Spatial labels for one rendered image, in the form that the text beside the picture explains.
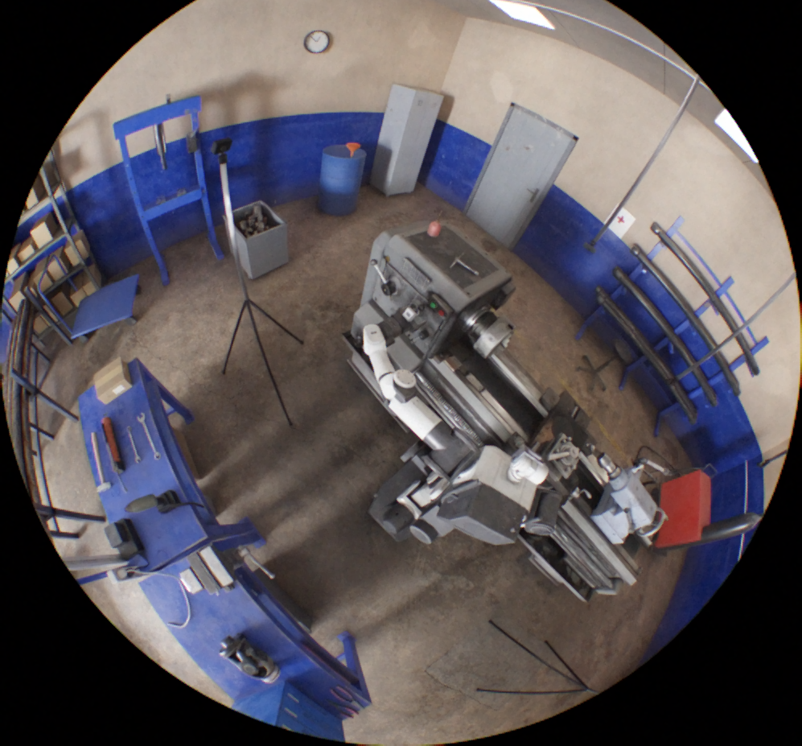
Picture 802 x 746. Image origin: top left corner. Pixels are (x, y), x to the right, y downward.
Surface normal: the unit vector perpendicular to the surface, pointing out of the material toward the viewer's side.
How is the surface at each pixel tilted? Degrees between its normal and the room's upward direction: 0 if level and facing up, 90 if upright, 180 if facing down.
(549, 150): 90
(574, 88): 90
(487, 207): 90
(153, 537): 0
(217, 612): 0
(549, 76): 90
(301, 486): 0
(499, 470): 9
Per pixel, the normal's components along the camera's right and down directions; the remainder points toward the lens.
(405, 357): -0.19, -0.22
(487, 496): 0.33, -0.61
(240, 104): 0.64, 0.71
